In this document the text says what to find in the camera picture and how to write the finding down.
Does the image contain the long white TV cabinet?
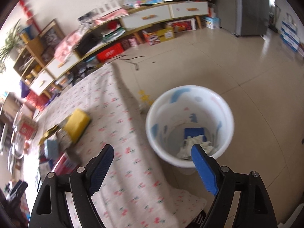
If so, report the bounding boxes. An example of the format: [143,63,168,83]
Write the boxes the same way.
[24,1,209,95]

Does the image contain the wooden shelf unit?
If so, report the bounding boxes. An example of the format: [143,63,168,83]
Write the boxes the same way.
[13,19,65,86]

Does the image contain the red box under cabinet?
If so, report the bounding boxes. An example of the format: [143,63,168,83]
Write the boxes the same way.
[96,43,124,62]

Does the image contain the cherry print tablecloth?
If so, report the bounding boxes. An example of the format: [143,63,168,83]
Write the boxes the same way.
[23,63,207,227]

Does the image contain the pink cloth on cabinet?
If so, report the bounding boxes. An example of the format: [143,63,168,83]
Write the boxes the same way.
[54,30,83,63]

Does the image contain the red snack package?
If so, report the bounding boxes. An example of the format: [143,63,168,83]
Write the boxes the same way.
[52,151,80,176]

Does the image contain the yellow cardboard box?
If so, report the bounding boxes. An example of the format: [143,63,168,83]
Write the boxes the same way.
[142,25,175,46]

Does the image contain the potted green plant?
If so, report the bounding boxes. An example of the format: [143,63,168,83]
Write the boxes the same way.
[1,19,21,62]

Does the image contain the yellow snack wrapper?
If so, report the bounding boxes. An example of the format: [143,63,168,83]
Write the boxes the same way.
[39,124,61,145]

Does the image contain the yellow sponge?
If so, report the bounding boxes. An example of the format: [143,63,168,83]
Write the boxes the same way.
[63,109,91,144]

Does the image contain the white printed snack wrapper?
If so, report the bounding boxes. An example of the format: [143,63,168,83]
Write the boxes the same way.
[56,128,73,151]

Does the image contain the silver refrigerator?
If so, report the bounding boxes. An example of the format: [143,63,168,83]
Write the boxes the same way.
[214,0,269,37]

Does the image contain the white patterned trash bin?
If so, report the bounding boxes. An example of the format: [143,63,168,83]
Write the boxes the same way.
[145,85,234,169]

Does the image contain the stacked blue white boxes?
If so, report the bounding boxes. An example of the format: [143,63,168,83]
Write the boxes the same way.
[281,13,300,52]

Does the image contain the blue item in bin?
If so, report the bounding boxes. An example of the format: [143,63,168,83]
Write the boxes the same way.
[184,128,207,142]

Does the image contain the crumpled white tissue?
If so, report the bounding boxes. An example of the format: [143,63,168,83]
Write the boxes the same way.
[176,135,214,160]

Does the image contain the blue milk carton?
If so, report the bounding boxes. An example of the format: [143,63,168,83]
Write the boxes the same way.
[44,139,59,161]

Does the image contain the black cable on floor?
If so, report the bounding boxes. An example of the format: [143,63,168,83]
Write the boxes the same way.
[111,55,145,71]

